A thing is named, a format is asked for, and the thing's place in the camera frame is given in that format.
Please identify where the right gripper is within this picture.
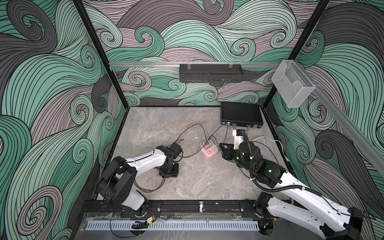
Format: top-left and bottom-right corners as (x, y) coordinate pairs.
(219, 142), (254, 174)

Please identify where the grey cable of pink charger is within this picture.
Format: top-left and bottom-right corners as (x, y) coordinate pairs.
(175, 122), (208, 159)

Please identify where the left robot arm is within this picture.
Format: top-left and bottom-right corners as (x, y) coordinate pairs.
(96, 143), (183, 216)

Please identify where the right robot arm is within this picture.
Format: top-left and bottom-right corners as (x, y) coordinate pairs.
(219, 140), (364, 240)

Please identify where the pink power strip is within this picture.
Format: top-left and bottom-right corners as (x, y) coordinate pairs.
(201, 145), (219, 159)

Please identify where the black hard case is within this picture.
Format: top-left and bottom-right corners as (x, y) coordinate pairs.
(220, 102), (264, 128)

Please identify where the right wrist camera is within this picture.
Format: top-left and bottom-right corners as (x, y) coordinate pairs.
(233, 129), (245, 150)

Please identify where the grey cable of yellow charger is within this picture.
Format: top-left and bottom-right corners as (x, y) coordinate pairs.
(133, 176), (167, 193)

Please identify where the white power strip cord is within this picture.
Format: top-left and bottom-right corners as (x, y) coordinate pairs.
(251, 135), (290, 161)

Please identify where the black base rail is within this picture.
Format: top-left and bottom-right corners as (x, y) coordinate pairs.
(82, 200), (257, 218)

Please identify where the black wall shelf tray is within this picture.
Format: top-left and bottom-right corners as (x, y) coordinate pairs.
(179, 64), (244, 85)

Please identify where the clear acrylic wall holder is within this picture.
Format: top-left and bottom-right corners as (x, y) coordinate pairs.
(272, 60), (316, 108)

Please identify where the aluminium rail back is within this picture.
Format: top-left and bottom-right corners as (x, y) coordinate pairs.
(109, 61), (281, 68)

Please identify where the aluminium rail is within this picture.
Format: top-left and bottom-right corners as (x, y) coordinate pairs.
(297, 63), (384, 176)
(109, 61), (281, 68)

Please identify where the aluminium rail right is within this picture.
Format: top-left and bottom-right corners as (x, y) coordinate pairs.
(297, 63), (384, 176)

